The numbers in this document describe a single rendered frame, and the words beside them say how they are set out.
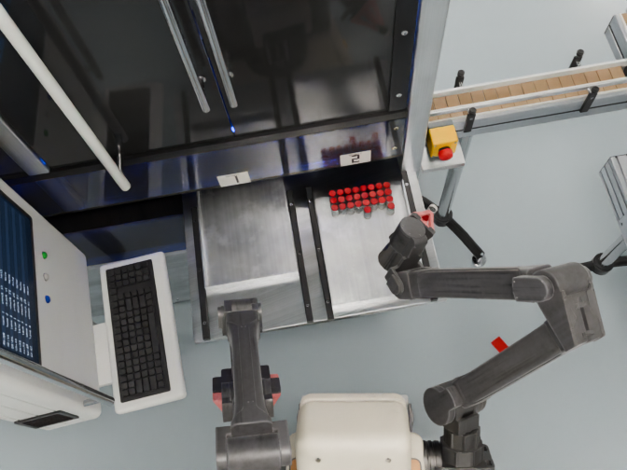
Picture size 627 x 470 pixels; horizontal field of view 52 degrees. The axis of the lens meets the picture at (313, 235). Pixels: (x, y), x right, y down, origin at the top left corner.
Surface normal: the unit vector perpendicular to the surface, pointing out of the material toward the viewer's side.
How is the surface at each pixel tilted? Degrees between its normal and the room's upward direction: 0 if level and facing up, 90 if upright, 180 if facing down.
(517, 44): 0
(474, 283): 62
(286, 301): 0
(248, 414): 41
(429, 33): 90
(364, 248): 0
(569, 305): 34
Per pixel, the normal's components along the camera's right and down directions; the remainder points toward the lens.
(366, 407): -0.04, -0.91
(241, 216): -0.07, -0.39
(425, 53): 0.15, 0.91
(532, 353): -0.83, 0.20
